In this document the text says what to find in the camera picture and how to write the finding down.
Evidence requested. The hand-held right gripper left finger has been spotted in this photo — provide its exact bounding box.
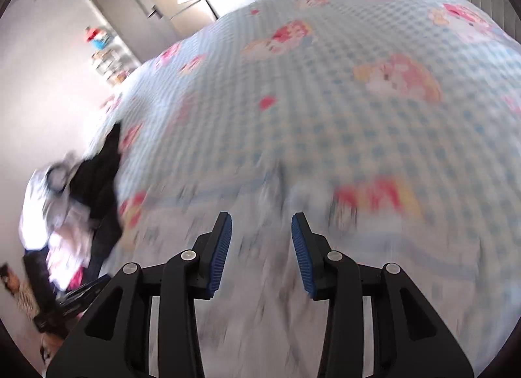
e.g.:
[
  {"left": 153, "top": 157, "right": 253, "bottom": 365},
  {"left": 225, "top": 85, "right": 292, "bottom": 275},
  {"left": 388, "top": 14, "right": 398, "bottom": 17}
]
[{"left": 46, "top": 211, "right": 233, "bottom": 378}]

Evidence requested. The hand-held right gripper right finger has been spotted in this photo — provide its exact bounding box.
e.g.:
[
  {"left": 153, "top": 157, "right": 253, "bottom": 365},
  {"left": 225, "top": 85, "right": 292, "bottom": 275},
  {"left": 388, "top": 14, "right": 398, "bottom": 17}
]
[{"left": 291, "top": 212, "right": 475, "bottom": 378}]

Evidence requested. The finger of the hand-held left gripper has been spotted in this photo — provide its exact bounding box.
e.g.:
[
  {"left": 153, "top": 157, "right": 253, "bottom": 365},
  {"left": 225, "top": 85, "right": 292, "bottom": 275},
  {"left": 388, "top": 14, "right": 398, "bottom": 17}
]
[{"left": 61, "top": 275, "right": 111, "bottom": 315}]

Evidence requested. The white cartoon print pajama top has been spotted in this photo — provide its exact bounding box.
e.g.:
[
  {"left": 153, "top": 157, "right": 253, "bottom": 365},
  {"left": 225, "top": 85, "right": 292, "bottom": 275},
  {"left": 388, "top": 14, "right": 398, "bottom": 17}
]
[{"left": 138, "top": 176, "right": 367, "bottom": 378}]

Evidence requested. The pile of clothes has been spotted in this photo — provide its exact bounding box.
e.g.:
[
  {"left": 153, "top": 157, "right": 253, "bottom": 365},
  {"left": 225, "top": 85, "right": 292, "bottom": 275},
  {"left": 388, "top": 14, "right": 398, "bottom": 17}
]
[{"left": 18, "top": 121, "right": 125, "bottom": 309}]

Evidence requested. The striped cloth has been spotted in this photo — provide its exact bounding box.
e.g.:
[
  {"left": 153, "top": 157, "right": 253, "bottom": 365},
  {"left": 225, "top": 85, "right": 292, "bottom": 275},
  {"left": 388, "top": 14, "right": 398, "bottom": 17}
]
[{"left": 12, "top": 280, "right": 39, "bottom": 317}]

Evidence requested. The blue checked cartoon blanket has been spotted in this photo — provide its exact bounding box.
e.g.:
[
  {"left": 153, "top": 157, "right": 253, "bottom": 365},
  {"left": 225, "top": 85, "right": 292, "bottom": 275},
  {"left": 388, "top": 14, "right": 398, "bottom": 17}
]
[{"left": 87, "top": 0, "right": 521, "bottom": 378}]

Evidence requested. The small white shelf rack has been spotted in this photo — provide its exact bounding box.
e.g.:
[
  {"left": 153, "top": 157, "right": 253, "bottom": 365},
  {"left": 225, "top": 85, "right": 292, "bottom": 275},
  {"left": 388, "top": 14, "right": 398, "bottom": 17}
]
[{"left": 91, "top": 42, "right": 132, "bottom": 86}]

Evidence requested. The red and blue plush toy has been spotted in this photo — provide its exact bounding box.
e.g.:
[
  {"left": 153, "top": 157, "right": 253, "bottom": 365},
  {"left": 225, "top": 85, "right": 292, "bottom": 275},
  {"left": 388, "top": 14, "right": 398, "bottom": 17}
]
[{"left": 85, "top": 26, "right": 111, "bottom": 49}]

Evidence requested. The silver refrigerator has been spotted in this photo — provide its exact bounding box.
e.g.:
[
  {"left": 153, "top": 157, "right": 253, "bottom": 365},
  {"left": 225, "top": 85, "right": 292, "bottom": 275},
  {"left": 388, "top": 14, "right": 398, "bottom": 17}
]
[{"left": 151, "top": 0, "right": 219, "bottom": 39}]

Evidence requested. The grey door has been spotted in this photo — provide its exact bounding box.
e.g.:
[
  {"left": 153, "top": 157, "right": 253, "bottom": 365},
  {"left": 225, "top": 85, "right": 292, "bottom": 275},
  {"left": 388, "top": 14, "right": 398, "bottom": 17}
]
[{"left": 90, "top": 0, "right": 164, "bottom": 64}]

